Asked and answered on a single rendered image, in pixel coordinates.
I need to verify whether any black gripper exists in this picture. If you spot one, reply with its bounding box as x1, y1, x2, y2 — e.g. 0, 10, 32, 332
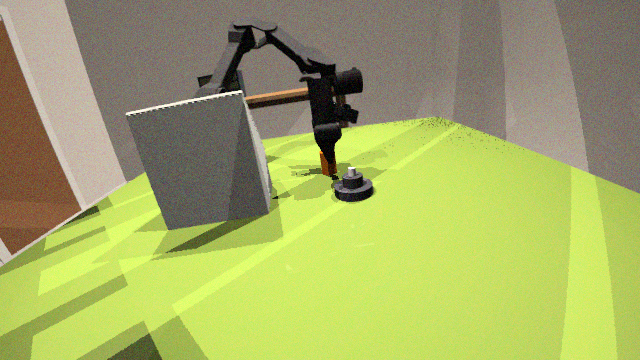
310, 96, 342, 164

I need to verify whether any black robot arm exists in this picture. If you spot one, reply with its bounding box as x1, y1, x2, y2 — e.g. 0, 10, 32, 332
192, 17, 363, 124

